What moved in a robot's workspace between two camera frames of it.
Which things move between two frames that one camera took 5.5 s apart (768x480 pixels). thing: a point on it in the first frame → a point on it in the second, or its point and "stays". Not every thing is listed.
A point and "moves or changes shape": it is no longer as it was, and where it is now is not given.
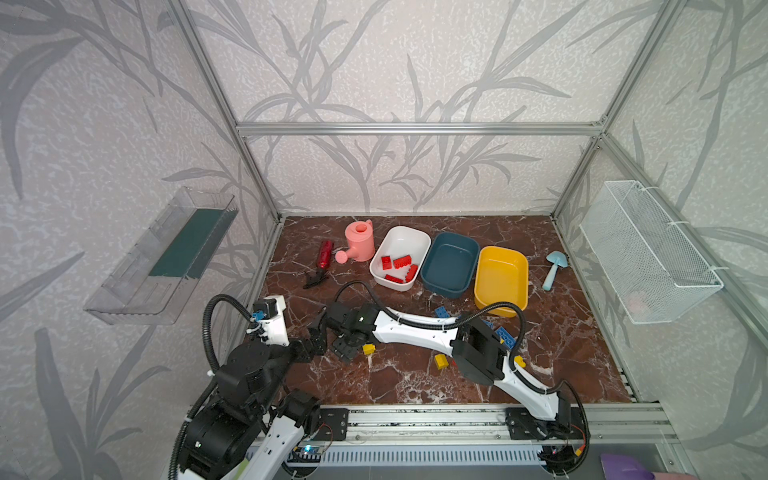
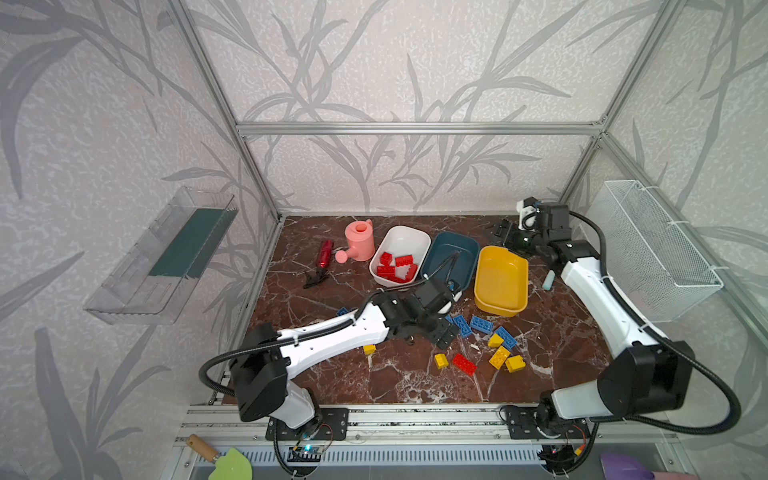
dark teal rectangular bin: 450,264 stays
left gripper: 302,348 → 437,294
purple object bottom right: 624,467 stays
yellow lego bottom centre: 441,361 stays
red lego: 411,273 stays
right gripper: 335,330 → 515,237
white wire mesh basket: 649,267 stays
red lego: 393,279 moves or changes shape
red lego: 402,262 stays
